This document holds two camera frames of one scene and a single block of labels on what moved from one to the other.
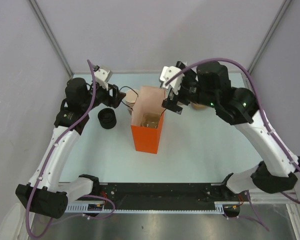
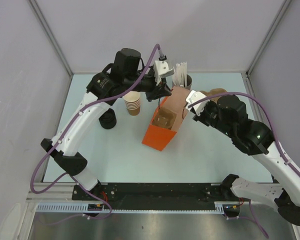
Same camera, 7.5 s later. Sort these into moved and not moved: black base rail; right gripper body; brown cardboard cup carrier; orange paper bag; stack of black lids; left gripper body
Moved: brown cardboard cup carrier; left gripper body; right gripper body; orange paper bag
Not moved: black base rail; stack of black lids
